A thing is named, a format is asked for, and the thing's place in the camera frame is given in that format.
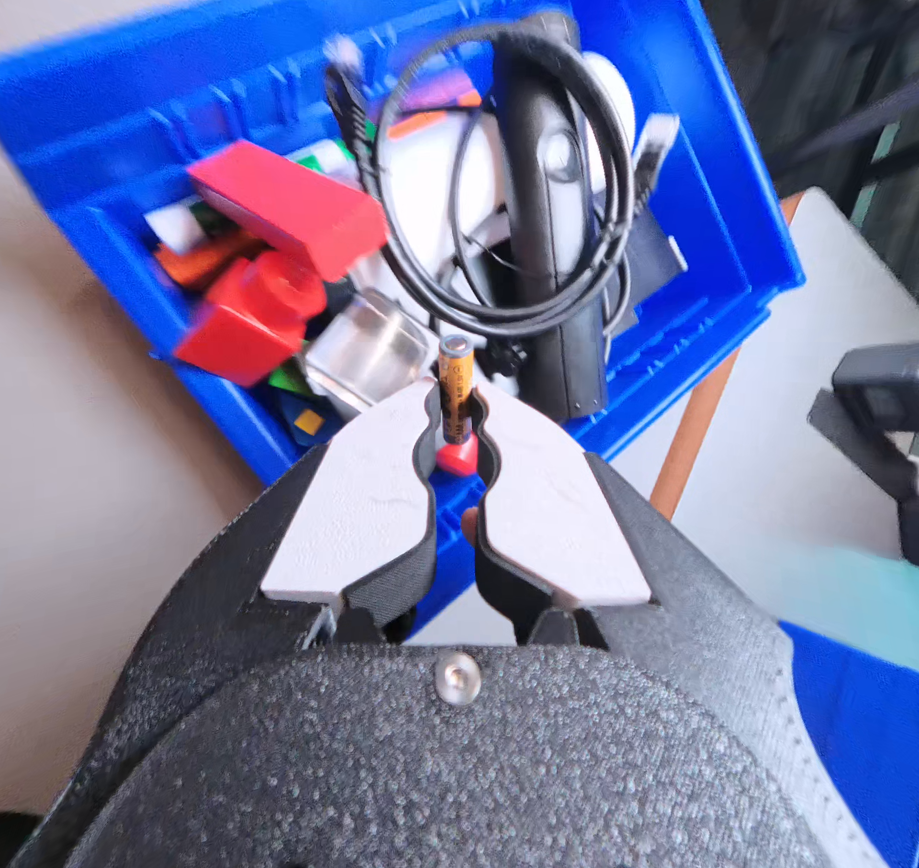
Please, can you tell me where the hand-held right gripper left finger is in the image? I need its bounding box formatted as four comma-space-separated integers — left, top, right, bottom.
260, 378, 439, 628

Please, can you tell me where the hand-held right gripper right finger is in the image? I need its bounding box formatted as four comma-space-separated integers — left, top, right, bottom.
470, 380, 653, 628

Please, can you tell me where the black and gold battery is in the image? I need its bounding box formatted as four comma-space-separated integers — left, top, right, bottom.
439, 334, 475, 445

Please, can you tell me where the blue plastic bin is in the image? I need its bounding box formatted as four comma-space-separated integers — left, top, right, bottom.
0, 0, 805, 632

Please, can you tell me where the dark blue chip card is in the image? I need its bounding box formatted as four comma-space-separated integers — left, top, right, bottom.
276, 387, 346, 449

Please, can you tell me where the small red piece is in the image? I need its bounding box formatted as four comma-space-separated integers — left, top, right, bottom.
436, 432, 481, 478

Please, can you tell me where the black handheld device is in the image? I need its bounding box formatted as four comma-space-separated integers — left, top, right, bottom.
492, 14, 611, 420

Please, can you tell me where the shiny metal cup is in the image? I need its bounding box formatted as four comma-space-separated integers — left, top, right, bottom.
305, 290, 439, 420

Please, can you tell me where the red block with stud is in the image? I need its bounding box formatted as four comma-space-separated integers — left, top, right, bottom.
174, 251, 327, 388

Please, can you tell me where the dark flat case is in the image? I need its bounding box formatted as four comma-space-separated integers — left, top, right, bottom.
625, 204, 689, 295

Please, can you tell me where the orange block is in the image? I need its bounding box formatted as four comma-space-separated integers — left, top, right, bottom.
154, 233, 267, 291

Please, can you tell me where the large red block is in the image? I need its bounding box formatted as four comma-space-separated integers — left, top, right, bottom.
188, 139, 389, 282

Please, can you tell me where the white box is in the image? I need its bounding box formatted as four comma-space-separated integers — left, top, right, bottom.
381, 111, 511, 295

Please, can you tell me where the white card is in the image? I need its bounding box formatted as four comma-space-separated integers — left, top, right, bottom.
144, 200, 209, 252

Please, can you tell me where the black chair part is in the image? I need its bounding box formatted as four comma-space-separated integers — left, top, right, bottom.
807, 344, 919, 568

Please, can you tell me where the blue plastic container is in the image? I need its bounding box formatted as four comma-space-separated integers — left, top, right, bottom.
779, 620, 919, 868

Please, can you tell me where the silver plug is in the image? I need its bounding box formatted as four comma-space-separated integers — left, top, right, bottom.
632, 113, 679, 187

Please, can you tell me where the white round device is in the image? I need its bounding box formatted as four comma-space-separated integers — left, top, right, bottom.
582, 52, 636, 166

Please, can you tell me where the coiled black cable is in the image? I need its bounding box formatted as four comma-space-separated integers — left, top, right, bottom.
323, 24, 636, 338

